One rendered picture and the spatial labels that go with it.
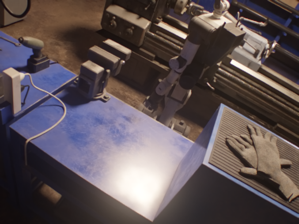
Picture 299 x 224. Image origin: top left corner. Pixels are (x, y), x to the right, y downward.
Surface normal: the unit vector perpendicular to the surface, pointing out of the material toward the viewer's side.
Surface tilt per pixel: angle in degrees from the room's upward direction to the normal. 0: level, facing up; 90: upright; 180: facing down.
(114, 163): 0
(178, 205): 90
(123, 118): 0
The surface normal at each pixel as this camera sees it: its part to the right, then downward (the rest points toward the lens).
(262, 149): 0.05, -0.57
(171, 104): -0.11, 0.08
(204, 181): -0.40, 0.48
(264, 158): 0.18, -0.84
